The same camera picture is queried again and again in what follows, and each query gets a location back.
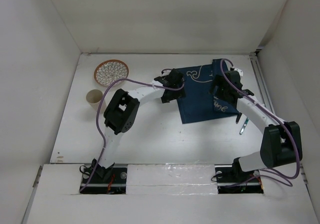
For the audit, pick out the floral orange-rimmed plate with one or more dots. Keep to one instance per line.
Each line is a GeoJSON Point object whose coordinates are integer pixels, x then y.
{"type": "Point", "coordinates": [109, 71]}

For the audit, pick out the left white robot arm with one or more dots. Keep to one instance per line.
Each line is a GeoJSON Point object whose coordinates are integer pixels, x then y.
{"type": "Point", "coordinates": [120, 114]}

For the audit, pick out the aluminium side rail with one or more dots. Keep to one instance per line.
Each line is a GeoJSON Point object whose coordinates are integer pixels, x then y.
{"type": "Point", "coordinates": [253, 56]}

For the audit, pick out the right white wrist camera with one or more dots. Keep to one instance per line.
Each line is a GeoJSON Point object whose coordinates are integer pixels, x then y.
{"type": "Point", "coordinates": [238, 70]}

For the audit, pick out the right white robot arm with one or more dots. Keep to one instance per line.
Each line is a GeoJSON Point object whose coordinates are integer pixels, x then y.
{"type": "Point", "coordinates": [281, 140]}

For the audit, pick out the blue whale cloth napkin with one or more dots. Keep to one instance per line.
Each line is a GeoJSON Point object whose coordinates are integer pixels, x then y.
{"type": "Point", "coordinates": [199, 104]}

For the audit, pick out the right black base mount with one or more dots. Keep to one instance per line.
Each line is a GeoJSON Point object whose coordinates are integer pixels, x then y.
{"type": "Point", "coordinates": [230, 183]}

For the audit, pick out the green-handled metal fork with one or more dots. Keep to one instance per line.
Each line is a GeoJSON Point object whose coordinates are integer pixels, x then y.
{"type": "Point", "coordinates": [244, 126]}

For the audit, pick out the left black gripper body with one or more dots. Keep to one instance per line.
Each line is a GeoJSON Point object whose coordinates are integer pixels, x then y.
{"type": "Point", "coordinates": [175, 94]}

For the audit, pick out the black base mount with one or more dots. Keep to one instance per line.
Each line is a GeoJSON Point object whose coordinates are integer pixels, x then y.
{"type": "Point", "coordinates": [230, 183]}
{"type": "Point", "coordinates": [105, 181]}

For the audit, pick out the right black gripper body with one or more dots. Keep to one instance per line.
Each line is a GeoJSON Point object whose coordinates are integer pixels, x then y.
{"type": "Point", "coordinates": [222, 90]}

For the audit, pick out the beige ceramic cup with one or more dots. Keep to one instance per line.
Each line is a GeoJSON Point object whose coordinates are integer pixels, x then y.
{"type": "Point", "coordinates": [93, 98]}

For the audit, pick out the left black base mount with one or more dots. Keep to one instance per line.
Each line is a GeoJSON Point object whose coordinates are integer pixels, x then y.
{"type": "Point", "coordinates": [105, 181]}

